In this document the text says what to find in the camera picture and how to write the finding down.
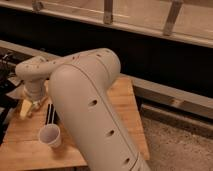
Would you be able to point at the white paper cup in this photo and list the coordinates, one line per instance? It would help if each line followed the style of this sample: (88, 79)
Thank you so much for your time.
(50, 135)

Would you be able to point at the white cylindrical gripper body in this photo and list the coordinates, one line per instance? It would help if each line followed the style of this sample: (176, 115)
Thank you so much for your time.
(34, 93)

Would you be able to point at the metal window railing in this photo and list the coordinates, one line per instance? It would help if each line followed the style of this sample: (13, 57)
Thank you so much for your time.
(188, 21)

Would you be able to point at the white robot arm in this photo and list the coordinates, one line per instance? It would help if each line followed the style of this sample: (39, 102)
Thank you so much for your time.
(77, 85)

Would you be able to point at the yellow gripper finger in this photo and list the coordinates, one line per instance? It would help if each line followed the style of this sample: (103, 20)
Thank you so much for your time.
(25, 108)

